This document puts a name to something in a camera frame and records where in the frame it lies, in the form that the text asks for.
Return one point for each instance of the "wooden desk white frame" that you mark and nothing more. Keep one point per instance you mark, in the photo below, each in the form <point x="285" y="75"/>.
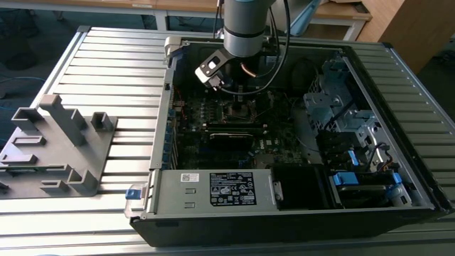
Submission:
<point x="337" y="13"/>

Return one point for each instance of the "green motherboard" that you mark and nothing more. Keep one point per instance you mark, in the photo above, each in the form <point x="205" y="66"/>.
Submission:
<point x="280" y="133"/>

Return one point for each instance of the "beige case latch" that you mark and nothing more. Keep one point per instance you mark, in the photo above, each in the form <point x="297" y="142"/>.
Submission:
<point x="173" y="44"/>

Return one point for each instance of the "small black graphics card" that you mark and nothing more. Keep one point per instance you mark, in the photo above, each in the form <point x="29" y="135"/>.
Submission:
<point x="231" y="144"/>

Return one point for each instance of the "narrow blue drive clip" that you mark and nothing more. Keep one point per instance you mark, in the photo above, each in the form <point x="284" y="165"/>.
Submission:
<point x="351" y="157"/>

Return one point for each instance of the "silver metal drive cage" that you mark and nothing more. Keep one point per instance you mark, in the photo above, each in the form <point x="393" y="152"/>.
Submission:
<point x="319" y="101"/>

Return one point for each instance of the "black open PC case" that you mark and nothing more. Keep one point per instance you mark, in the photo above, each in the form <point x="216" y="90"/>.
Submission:
<point x="248" y="229"/>

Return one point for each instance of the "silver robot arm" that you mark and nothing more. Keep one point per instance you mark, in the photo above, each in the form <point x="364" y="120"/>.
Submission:
<point x="244" y="32"/>

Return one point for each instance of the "black RAM slot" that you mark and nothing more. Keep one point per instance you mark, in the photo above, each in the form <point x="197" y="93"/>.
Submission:
<point x="233" y="130"/>
<point x="233" y="125"/>

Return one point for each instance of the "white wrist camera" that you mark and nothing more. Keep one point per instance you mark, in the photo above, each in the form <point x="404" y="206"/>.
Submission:
<point x="206" y="69"/>

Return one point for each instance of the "blue power supply latch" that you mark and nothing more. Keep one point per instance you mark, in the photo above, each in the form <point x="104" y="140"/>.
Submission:
<point x="133" y="194"/>

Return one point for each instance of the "silver CPU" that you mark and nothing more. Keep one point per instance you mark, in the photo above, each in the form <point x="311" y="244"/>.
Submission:
<point x="241" y="112"/>

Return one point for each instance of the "CPU socket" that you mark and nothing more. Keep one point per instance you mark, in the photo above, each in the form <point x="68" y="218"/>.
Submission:
<point x="224" y="120"/>

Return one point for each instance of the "wooden cabinet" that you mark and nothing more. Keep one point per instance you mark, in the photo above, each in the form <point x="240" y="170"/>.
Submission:
<point x="408" y="26"/>

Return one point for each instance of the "black hard disk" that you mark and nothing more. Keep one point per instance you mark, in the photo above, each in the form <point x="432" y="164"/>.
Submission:
<point x="359" y="196"/>

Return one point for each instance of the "grey plastic parts rack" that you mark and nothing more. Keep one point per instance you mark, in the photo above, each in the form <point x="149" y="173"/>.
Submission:
<point x="92" y="149"/>

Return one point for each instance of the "wide blue drive latch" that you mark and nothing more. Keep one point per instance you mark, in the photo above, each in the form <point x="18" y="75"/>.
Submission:
<point x="344" y="178"/>

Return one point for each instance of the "tall blue drive clip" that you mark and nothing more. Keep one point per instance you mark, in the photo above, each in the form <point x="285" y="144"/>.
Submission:
<point x="396" y="178"/>

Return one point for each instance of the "brown chipset heatsink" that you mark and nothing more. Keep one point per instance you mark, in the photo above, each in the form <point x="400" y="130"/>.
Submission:
<point x="265" y="161"/>

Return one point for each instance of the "silver power supply unit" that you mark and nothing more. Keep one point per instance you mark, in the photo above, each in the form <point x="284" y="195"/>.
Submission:
<point x="166" y="197"/>

